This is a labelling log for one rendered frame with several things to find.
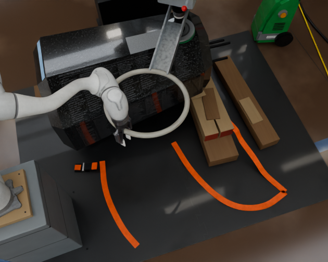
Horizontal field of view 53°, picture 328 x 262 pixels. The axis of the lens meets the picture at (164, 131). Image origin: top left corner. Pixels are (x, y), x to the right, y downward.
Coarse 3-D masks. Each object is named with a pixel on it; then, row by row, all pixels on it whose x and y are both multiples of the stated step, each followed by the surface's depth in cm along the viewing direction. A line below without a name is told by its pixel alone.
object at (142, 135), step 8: (128, 72) 197; (136, 72) 198; (144, 72) 199; (152, 72) 199; (160, 72) 198; (120, 80) 195; (176, 80) 194; (184, 88) 191; (184, 96) 189; (104, 104) 185; (184, 104) 186; (184, 112) 182; (168, 128) 176; (136, 136) 174; (144, 136) 174; (152, 136) 174
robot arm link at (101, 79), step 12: (96, 72) 161; (108, 72) 163; (72, 84) 148; (84, 84) 154; (96, 84) 157; (108, 84) 158; (24, 96) 128; (48, 96) 136; (60, 96) 139; (72, 96) 148; (24, 108) 126; (36, 108) 130; (48, 108) 134
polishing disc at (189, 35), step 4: (168, 20) 226; (172, 20) 226; (188, 20) 225; (188, 24) 224; (192, 24) 224; (188, 28) 222; (192, 28) 222; (184, 32) 220; (188, 32) 220; (192, 32) 220; (184, 36) 219; (188, 36) 219; (180, 40) 217; (184, 40) 218
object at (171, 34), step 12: (168, 12) 204; (168, 24) 207; (180, 24) 206; (168, 36) 205; (180, 36) 202; (156, 48) 199; (168, 48) 203; (156, 60) 203; (168, 60) 202; (168, 72) 195
